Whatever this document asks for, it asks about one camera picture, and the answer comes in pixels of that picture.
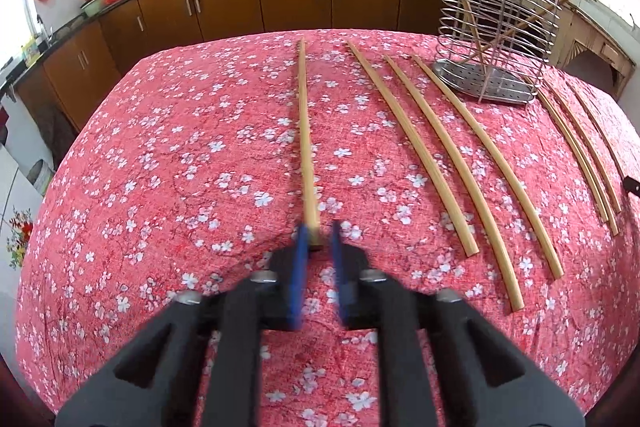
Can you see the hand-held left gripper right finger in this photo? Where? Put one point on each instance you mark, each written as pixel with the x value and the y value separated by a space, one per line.
pixel 342 279

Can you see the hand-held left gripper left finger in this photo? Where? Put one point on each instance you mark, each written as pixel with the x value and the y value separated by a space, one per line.
pixel 297 279

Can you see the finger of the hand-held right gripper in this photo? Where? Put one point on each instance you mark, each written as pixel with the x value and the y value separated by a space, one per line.
pixel 633 186

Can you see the red floral tablecloth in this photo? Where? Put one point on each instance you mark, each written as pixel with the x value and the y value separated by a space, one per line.
pixel 200 167

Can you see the light wooden side table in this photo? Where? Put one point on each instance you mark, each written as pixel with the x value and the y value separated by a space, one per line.
pixel 595 37

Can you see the grey bucket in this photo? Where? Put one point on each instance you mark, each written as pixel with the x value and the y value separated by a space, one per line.
pixel 40 177

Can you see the green basin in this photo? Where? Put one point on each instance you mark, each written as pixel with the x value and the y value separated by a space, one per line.
pixel 95 7

